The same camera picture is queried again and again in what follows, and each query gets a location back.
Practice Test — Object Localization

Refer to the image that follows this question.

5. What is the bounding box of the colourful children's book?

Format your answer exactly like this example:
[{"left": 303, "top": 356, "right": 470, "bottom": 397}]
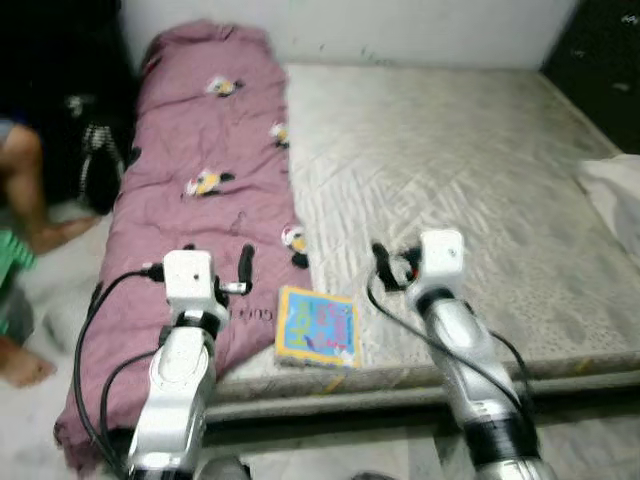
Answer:
[{"left": 274, "top": 285, "right": 362, "bottom": 370}]

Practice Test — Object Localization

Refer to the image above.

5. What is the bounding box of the white pillow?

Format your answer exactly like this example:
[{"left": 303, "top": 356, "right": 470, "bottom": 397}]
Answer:
[{"left": 577, "top": 154, "right": 640, "bottom": 237}]

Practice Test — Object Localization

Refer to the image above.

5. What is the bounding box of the pink cartoon print quilt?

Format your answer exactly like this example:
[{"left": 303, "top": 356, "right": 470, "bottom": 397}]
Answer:
[{"left": 54, "top": 19, "right": 317, "bottom": 473}]

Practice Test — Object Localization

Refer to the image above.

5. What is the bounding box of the white quilted mattress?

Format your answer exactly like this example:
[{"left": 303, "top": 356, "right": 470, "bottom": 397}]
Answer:
[{"left": 214, "top": 64, "right": 640, "bottom": 422}]

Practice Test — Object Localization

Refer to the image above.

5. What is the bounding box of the black white tripod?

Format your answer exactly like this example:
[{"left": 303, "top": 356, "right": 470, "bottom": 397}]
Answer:
[{"left": 64, "top": 94, "right": 127, "bottom": 217}]

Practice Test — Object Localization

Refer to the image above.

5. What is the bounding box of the person in green clothes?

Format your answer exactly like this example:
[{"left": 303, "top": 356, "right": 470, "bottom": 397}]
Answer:
[{"left": 0, "top": 117, "right": 102, "bottom": 392}]

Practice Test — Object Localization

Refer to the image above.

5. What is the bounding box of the grey left robot leg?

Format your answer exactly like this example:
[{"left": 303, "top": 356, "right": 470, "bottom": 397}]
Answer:
[{"left": 199, "top": 457, "right": 252, "bottom": 480}]

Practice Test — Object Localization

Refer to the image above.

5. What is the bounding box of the black tufted headboard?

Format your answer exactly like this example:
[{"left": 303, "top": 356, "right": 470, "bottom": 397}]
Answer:
[{"left": 539, "top": 0, "right": 640, "bottom": 157}]

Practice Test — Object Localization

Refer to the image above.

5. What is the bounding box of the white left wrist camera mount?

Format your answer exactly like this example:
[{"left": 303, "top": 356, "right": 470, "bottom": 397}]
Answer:
[{"left": 161, "top": 249, "right": 227, "bottom": 320}]

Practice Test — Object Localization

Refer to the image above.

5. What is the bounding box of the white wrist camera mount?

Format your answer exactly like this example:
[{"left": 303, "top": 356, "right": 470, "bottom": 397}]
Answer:
[
  {"left": 161, "top": 249, "right": 227, "bottom": 320},
  {"left": 412, "top": 228, "right": 467, "bottom": 302}
]

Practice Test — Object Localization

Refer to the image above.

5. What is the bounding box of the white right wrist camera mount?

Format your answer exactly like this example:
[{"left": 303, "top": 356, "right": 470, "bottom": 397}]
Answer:
[{"left": 412, "top": 228, "right": 467, "bottom": 302}]

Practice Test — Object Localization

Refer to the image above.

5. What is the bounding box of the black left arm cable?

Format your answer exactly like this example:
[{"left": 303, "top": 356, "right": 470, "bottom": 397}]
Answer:
[{"left": 74, "top": 264, "right": 167, "bottom": 477}]

